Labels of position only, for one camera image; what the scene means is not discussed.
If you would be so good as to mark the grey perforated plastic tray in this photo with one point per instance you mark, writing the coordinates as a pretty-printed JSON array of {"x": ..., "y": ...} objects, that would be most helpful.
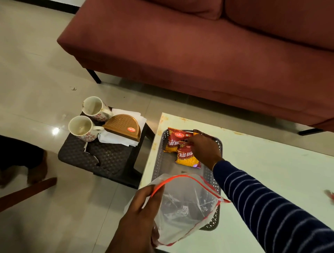
[{"x": 165, "y": 164}]

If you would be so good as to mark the brown plastic napkin holder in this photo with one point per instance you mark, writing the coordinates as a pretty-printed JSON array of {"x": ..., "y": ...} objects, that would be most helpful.
[{"x": 122, "y": 126}]

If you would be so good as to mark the person's right hand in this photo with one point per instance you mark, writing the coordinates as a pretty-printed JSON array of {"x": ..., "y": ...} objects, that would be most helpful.
[{"x": 207, "y": 152}]

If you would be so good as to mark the clear zip bag red seal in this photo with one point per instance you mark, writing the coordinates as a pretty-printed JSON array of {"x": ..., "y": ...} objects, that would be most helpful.
[{"x": 188, "y": 203}]

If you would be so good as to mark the red yellow snack packet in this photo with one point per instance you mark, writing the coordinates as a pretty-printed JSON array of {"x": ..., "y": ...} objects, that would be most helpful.
[
  {"x": 174, "y": 139},
  {"x": 186, "y": 156}
]

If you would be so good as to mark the person's left hand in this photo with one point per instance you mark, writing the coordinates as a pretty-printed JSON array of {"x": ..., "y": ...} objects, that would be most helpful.
[{"x": 135, "y": 229}]

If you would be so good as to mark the red sofa back cushion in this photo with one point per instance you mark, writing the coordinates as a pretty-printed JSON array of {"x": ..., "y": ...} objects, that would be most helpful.
[
  {"x": 281, "y": 20},
  {"x": 188, "y": 7}
]

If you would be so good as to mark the white paper napkins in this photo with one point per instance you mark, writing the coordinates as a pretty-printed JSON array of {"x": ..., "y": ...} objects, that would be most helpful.
[{"x": 117, "y": 139}]

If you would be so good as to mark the wooden chair frame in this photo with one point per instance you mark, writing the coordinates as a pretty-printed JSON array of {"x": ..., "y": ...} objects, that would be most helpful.
[{"x": 26, "y": 194}]

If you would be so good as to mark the white floral mug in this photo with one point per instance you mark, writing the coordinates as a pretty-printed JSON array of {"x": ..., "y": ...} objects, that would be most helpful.
[
  {"x": 79, "y": 127},
  {"x": 94, "y": 107}
]

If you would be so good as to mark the white glass coffee table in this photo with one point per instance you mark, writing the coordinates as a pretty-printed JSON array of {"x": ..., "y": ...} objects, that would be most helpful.
[{"x": 261, "y": 156}]

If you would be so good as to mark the person's right forearm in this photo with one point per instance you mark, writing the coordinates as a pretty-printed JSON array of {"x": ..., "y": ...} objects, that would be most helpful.
[{"x": 261, "y": 203}]

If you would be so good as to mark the dark woven plastic stool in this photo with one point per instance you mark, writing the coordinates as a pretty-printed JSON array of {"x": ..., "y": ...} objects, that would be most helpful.
[{"x": 109, "y": 159}]

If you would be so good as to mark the red fabric sofa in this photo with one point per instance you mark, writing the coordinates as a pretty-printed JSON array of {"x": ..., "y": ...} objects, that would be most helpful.
[{"x": 208, "y": 52}]

